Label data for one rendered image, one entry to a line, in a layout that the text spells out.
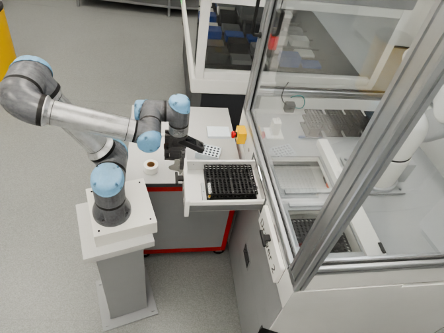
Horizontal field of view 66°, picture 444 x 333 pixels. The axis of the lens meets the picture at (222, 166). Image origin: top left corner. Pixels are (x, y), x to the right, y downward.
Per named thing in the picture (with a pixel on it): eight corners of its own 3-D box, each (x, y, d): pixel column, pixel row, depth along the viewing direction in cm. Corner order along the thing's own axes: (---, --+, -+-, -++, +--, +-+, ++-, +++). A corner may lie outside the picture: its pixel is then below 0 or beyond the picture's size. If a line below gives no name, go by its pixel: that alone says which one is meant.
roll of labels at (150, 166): (141, 166, 171) (141, 161, 168) (155, 163, 174) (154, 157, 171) (146, 176, 167) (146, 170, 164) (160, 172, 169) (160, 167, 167)
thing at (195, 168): (188, 211, 146) (189, 203, 142) (185, 168, 164) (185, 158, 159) (278, 209, 153) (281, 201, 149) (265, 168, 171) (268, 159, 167)
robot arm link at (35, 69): (107, 187, 139) (-12, 86, 101) (111, 160, 149) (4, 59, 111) (132, 178, 136) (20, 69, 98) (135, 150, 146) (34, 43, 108)
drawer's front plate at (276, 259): (273, 283, 130) (280, 269, 122) (258, 220, 150) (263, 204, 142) (277, 283, 130) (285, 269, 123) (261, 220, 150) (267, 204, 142)
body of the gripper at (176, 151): (164, 148, 141) (164, 125, 132) (185, 148, 142) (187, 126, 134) (164, 161, 136) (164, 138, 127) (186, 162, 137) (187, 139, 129)
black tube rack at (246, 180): (206, 203, 150) (207, 193, 146) (203, 174, 162) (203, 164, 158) (255, 202, 154) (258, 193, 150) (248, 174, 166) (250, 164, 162)
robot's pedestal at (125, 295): (103, 332, 186) (80, 262, 132) (95, 282, 204) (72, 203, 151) (158, 314, 196) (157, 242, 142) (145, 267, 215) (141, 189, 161)
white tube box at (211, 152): (194, 157, 180) (195, 152, 177) (198, 147, 186) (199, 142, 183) (217, 163, 179) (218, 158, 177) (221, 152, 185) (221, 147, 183)
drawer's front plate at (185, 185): (184, 217, 146) (185, 201, 138) (181, 168, 166) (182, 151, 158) (188, 217, 146) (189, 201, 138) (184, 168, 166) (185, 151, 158)
